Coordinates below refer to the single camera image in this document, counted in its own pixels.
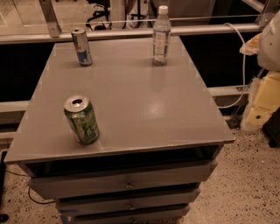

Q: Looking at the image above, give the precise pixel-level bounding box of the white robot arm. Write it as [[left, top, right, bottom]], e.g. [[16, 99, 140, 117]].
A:
[[240, 11, 280, 131]]

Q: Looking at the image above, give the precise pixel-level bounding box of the blue silver energy drink can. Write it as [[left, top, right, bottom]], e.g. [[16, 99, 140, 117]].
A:
[[72, 29, 93, 67]]

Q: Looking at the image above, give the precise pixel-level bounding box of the white cable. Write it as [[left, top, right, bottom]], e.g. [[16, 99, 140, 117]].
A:
[[218, 22, 248, 109]]

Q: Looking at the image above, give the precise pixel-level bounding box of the black office chair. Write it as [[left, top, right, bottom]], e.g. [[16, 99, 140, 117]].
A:
[[86, 0, 110, 31]]

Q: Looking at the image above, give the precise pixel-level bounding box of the metal railing frame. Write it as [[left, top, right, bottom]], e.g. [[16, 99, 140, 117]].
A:
[[0, 0, 279, 44]]

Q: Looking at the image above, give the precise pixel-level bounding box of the clear plastic water bottle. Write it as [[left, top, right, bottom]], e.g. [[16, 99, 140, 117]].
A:
[[152, 5, 171, 65]]

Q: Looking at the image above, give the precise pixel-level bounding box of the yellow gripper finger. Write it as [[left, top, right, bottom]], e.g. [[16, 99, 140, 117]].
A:
[[241, 71, 280, 131], [240, 34, 261, 56]]

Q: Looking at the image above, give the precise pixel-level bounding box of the grey drawer cabinet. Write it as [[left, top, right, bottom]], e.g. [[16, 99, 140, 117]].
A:
[[5, 38, 234, 224]]

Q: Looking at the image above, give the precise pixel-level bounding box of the black floor cable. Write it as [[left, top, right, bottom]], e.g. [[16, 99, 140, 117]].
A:
[[4, 169, 56, 206]]

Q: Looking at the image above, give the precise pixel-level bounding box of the green soda can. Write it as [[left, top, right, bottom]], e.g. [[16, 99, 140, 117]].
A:
[[64, 95, 99, 144]]

